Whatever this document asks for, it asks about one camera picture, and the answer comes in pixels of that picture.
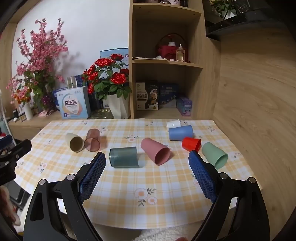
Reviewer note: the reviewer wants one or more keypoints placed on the clear baby bottle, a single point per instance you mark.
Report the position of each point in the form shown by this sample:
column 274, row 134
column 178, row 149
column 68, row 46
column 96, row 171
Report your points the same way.
column 180, row 54

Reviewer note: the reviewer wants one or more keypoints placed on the dark blue box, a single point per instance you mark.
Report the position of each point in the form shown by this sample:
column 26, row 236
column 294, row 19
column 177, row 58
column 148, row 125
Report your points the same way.
column 168, row 95

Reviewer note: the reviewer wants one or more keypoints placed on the wooden shelf unit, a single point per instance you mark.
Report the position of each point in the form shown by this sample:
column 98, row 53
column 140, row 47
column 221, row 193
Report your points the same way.
column 197, row 79

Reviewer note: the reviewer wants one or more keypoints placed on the red plastic cup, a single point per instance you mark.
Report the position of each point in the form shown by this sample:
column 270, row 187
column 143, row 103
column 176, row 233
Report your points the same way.
column 191, row 144

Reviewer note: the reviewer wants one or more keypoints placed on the pink plastic cup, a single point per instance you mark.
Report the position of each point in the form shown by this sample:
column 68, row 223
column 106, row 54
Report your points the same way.
column 156, row 151

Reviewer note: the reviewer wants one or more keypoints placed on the white faceted vase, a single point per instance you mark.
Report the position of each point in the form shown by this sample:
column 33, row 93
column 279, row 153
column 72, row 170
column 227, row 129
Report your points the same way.
column 119, row 107

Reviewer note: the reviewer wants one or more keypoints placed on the beige plastic cup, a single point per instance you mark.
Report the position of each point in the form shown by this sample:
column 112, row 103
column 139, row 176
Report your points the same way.
column 74, row 142

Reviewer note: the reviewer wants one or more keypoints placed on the blue card behind tray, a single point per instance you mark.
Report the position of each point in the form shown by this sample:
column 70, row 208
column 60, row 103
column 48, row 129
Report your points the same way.
column 123, row 51

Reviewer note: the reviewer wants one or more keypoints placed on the purple small box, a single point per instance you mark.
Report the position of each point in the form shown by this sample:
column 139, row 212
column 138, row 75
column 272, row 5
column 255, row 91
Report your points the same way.
column 184, row 106

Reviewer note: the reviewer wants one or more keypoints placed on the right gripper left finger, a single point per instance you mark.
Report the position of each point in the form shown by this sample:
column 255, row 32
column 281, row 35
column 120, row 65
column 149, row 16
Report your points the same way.
column 43, row 221

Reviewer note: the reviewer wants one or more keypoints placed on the white plastic cup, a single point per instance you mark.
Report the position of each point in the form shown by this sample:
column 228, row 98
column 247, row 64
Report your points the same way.
column 173, row 124

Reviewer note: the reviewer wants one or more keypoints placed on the white and black snack box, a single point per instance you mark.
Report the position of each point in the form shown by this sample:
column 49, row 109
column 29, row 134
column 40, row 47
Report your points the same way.
column 147, row 96

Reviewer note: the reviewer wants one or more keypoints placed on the red rose bouquet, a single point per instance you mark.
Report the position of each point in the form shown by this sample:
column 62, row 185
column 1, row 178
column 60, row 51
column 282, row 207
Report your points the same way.
column 108, row 76

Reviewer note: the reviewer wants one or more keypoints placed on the green plastic cup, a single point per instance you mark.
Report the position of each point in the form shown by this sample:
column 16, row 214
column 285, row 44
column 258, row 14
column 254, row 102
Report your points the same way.
column 214, row 155

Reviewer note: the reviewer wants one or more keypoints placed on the pink blossom artificial flowers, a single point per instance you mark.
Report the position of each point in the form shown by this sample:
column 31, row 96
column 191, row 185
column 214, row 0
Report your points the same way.
column 37, row 75

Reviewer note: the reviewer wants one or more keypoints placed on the red basket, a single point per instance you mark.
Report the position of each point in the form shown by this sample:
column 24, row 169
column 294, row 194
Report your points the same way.
column 168, row 45

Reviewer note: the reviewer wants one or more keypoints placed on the golden embossed tray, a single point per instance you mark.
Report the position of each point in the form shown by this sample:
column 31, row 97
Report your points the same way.
column 101, row 114

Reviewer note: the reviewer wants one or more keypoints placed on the blue probiotic box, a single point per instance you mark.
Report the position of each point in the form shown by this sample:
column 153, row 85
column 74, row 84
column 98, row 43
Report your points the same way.
column 74, row 103

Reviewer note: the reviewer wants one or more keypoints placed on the white bottle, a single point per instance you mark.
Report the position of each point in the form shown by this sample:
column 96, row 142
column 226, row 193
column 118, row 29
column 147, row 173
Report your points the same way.
column 28, row 112

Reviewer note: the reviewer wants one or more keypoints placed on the black wall shelf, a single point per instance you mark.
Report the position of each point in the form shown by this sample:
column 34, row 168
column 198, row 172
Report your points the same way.
column 234, row 16

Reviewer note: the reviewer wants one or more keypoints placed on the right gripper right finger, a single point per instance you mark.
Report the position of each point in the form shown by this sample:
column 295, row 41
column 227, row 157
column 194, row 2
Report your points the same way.
column 250, row 219

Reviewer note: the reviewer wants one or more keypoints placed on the transparent teal cup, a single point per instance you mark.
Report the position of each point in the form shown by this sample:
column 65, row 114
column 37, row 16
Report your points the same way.
column 123, row 157

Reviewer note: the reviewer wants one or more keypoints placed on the transparent brown cup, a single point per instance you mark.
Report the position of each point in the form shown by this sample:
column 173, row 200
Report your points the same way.
column 92, row 140

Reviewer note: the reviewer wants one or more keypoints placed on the blue plastic cup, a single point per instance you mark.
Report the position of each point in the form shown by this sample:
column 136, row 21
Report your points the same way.
column 179, row 133

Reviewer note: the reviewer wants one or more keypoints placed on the glass cup behind box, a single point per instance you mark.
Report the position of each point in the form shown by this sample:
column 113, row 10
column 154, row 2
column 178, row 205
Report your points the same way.
column 71, row 82

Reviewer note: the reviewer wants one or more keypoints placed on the yellow plaid floral tablecloth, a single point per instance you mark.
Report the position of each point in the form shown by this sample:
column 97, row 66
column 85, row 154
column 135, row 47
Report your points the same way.
column 150, row 196

